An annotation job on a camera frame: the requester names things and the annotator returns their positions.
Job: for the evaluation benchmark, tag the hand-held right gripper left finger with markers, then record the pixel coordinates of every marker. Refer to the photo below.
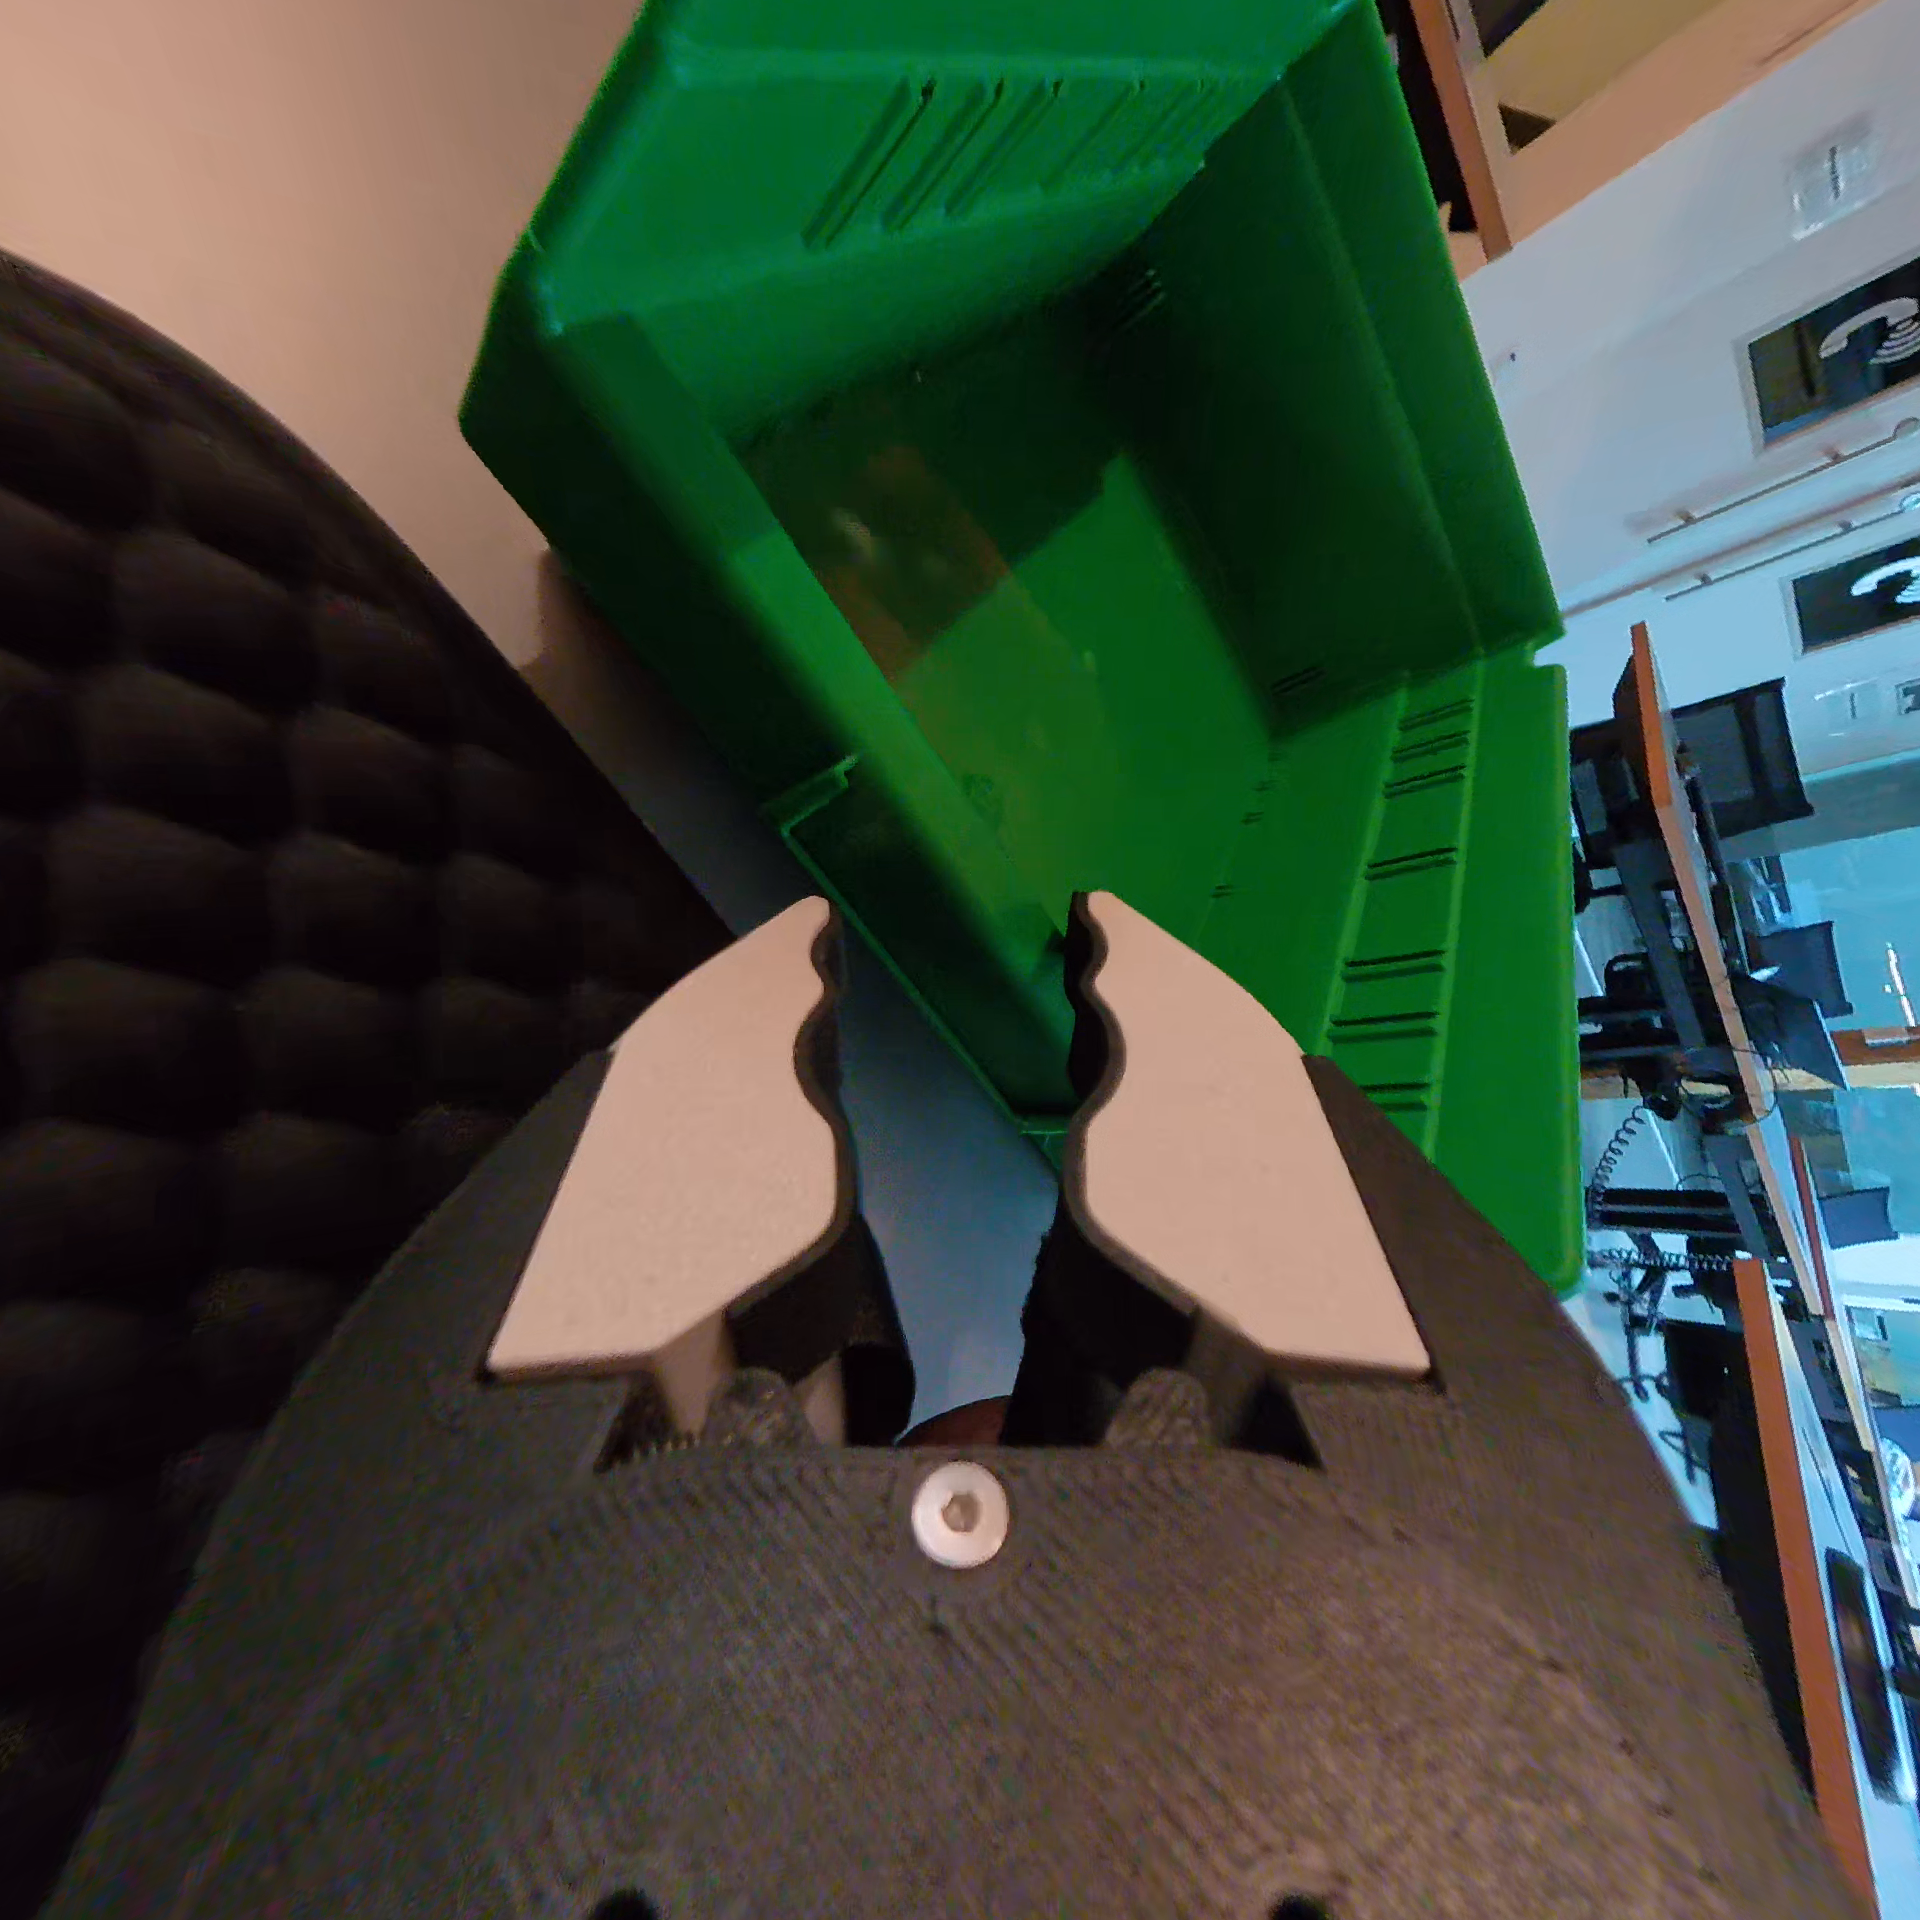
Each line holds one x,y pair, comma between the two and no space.
677,1174

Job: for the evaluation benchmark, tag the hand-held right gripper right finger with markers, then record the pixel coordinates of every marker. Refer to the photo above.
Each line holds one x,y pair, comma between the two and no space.
1226,1187

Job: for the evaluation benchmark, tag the wooden office desk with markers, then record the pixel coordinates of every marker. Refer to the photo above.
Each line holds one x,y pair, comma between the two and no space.
1798,1574
1690,819

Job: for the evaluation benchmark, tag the black egg crate foam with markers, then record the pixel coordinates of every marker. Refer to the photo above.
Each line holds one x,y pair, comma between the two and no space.
225,753

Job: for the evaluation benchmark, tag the black office chair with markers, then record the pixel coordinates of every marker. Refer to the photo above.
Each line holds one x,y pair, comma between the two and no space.
1740,756

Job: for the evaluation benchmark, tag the dark door window phone icon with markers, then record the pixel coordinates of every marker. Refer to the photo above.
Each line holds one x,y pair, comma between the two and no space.
1839,605
1825,373

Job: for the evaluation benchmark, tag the small wall sign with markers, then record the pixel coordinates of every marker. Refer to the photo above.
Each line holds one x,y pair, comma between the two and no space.
1833,177

